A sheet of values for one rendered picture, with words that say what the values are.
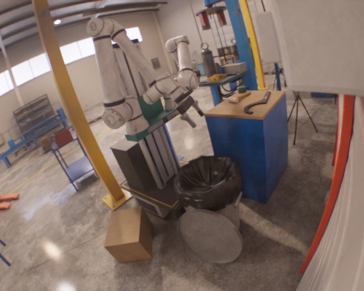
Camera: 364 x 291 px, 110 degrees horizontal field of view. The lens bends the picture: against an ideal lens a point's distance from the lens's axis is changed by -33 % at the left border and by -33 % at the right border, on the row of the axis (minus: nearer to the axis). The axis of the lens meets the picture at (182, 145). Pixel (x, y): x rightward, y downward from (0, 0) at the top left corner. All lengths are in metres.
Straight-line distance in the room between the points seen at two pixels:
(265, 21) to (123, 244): 1.70
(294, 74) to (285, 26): 0.06
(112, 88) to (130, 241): 1.21
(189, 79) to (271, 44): 1.40
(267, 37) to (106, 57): 1.04
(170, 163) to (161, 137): 0.33
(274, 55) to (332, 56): 0.09
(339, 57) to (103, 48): 1.16
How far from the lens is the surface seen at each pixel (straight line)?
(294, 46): 0.27
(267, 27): 0.30
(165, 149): 1.98
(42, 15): 2.50
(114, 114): 1.24
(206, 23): 3.46
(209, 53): 3.70
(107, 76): 1.23
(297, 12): 0.27
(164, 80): 1.08
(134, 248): 1.74
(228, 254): 1.57
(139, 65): 1.28
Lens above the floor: 1.50
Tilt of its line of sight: 26 degrees down
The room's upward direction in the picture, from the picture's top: 17 degrees counter-clockwise
